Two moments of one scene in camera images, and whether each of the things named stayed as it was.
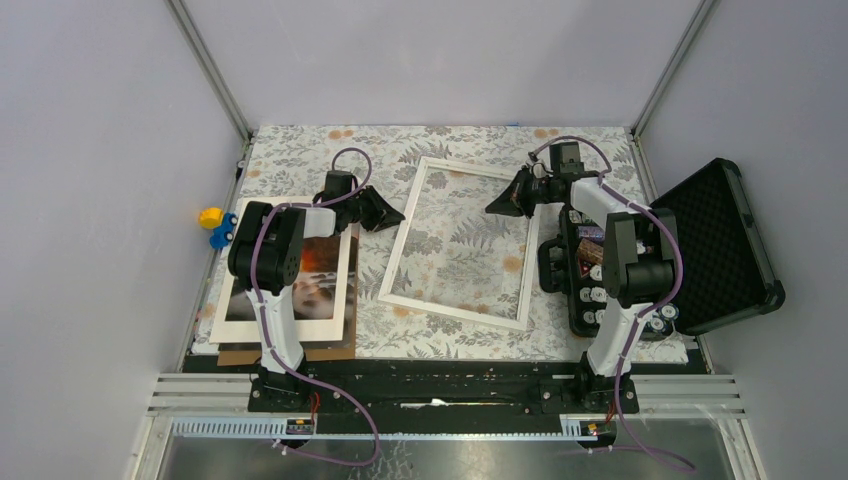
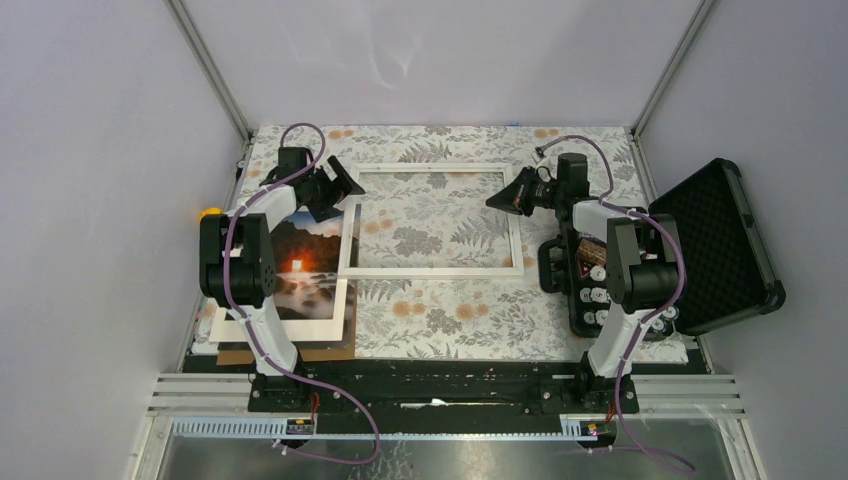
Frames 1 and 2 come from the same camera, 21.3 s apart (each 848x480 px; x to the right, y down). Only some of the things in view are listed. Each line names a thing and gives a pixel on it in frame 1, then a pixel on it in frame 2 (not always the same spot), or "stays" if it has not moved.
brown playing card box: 590,251 stays
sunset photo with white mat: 321,297 stays
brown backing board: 239,353 stays
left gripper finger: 381,218 -> 339,171
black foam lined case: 727,275 stays
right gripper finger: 509,205 stays
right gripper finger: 511,200 stays
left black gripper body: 357,207 -> 322,192
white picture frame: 397,255 -> 348,265
